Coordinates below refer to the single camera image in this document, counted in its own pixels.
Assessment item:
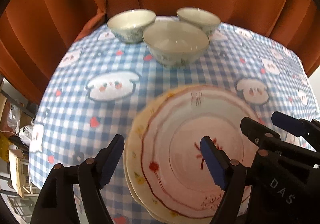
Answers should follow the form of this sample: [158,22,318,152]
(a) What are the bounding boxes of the blue checked printed tablecloth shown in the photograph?
[29,16,320,224]

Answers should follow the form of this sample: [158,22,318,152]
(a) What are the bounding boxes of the pale green floral bowl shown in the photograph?
[142,21,210,70]
[107,9,157,44]
[176,7,221,37]

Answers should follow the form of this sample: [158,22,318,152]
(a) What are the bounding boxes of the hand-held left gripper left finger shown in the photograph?
[30,134,125,224]

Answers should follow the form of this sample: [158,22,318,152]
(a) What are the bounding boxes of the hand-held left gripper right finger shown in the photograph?
[200,136,253,224]

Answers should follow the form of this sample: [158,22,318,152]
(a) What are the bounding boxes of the red-rimmed white plate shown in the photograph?
[141,87,260,217]

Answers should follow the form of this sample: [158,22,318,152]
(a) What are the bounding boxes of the white crumpled plastic bag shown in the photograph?
[19,125,34,145]

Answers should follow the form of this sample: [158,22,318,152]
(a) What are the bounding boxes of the clear plastic bag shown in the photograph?
[7,104,22,135]

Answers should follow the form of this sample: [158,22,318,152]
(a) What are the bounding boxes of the scalloped yellow floral plate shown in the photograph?
[124,85,260,223]

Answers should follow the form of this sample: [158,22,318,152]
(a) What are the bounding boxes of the round yellow floral plate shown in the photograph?
[126,169,170,224]

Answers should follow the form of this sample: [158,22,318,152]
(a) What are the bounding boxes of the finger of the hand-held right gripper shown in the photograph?
[271,111,320,140]
[240,117,282,150]

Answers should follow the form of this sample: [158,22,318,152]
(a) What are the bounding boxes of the orange curtain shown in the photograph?
[0,0,320,105]

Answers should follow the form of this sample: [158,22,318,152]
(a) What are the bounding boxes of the cardboard box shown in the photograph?
[9,149,33,198]

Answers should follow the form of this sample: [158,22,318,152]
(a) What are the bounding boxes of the yellow package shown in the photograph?
[0,132,10,162]

